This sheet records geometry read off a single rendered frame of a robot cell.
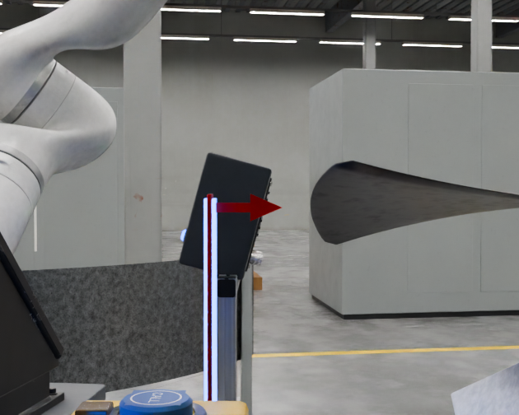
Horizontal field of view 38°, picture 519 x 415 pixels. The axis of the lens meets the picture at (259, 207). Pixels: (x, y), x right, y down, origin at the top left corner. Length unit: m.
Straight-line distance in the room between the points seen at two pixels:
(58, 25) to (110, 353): 1.53
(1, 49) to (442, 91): 6.23
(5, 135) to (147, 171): 3.90
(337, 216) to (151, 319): 1.87
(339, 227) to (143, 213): 4.22
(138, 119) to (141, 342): 2.62
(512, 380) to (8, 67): 0.78
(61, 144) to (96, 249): 5.60
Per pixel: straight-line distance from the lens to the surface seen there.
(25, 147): 1.05
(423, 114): 7.08
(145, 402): 0.43
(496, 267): 7.37
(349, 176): 0.60
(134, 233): 4.95
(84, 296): 2.43
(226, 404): 0.45
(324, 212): 0.70
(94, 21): 1.12
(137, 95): 4.97
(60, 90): 1.15
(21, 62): 1.13
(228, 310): 1.20
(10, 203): 1.00
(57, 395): 1.00
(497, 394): 0.72
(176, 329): 2.62
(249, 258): 1.26
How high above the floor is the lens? 1.20
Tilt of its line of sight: 2 degrees down
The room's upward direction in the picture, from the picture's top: straight up
